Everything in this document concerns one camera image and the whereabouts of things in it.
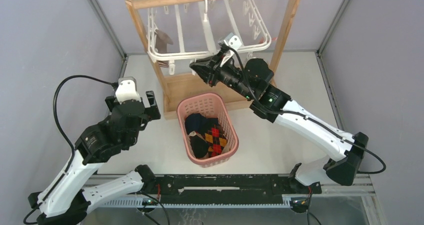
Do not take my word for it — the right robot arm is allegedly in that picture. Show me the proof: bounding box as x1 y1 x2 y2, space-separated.
189 52 369 193

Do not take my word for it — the brown patterned sock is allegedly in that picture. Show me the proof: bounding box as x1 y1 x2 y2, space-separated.
201 125 228 158

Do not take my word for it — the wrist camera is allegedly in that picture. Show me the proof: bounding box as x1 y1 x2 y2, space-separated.
218 32 243 67
115 76 142 104

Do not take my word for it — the black mounting rail base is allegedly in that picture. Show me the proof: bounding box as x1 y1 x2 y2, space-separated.
148 174 322 208

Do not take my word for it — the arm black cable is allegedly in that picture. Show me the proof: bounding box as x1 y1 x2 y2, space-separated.
221 44 387 175
22 75 118 225

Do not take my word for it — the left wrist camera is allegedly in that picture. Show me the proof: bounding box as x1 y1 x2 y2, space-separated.
115 76 142 104

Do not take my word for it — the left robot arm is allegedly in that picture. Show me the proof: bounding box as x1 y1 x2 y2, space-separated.
28 91 161 225

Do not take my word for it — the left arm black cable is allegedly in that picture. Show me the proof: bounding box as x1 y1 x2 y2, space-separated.
22 75 118 225

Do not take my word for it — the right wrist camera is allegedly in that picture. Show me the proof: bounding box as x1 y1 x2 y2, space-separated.
218 32 243 67

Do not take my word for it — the pink plastic basket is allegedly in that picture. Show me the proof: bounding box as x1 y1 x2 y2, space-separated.
176 93 239 168

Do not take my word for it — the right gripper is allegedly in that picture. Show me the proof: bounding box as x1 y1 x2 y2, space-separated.
190 48 255 101

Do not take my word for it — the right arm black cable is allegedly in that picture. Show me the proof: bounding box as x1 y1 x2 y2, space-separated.
221 44 387 175

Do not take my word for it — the white plastic clip hanger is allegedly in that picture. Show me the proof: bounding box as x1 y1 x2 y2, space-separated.
147 0 273 75

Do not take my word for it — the black red cuff sock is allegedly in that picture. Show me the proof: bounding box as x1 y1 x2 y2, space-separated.
184 113 220 135

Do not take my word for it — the plain black sock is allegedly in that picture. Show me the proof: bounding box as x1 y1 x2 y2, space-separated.
189 134 209 159

